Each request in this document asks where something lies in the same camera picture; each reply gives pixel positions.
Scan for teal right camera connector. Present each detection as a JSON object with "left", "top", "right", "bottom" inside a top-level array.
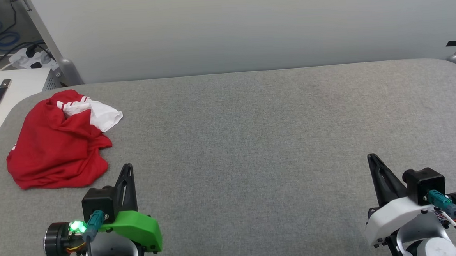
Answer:
[{"left": 428, "top": 189, "right": 454, "bottom": 212}]

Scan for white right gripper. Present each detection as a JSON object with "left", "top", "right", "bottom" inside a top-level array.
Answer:
[{"left": 361, "top": 150, "right": 456, "bottom": 250}]

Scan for teal camera connector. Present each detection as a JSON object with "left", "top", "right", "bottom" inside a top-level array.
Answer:
[
  {"left": 428, "top": 189, "right": 454, "bottom": 212},
  {"left": 81, "top": 210, "right": 106, "bottom": 242}
]

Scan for white power supply box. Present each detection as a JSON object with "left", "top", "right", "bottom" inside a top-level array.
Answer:
[{"left": 0, "top": 67, "right": 64, "bottom": 153}]

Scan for white power strip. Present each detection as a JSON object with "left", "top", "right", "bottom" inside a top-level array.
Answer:
[{"left": 8, "top": 45, "right": 60, "bottom": 74}]

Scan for teal left camera connector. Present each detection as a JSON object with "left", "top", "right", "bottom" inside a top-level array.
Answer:
[{"left": 81, "top": 210, "right": 106, "bottom": 242}]

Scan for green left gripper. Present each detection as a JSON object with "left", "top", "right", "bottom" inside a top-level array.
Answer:
[{"left": 40, "top": 162, "right": 164, "bottom": 256}]

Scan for red and white basketball jersey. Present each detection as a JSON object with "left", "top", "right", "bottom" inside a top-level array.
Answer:
[{"left": 3, "top": 87, "right": 127, "bottom": 191}]

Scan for black floor cable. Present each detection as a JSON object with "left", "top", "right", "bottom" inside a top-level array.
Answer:
[{"left": 0, "top": 0, "right": 53, "bottom": 58}]

